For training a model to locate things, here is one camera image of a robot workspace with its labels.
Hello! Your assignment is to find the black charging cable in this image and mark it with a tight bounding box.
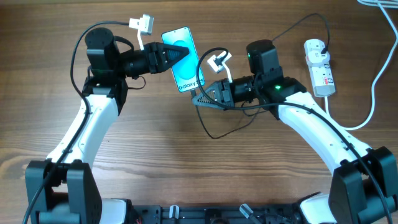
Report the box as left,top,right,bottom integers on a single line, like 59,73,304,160
190,12,331,140

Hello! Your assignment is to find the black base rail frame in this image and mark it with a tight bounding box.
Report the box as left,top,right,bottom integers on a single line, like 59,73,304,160
126,203,307,224

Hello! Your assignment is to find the white charger adapter plug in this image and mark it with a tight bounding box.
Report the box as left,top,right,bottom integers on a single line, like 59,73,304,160
305,49,330,67

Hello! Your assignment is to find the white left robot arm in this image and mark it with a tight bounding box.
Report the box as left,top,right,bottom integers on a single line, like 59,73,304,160
23,21,190,223

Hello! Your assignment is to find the white power strip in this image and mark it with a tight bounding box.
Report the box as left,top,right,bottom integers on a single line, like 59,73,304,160
303,39,336,98

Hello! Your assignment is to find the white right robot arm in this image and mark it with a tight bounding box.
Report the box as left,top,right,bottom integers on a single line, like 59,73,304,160
192,40,397,223

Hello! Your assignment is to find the white power strip cord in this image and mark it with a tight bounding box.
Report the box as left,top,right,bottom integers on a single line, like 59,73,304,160
324,0,398,131

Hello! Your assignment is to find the Galaxy S25 smartphone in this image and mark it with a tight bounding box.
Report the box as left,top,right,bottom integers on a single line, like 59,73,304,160
161,27,198,93

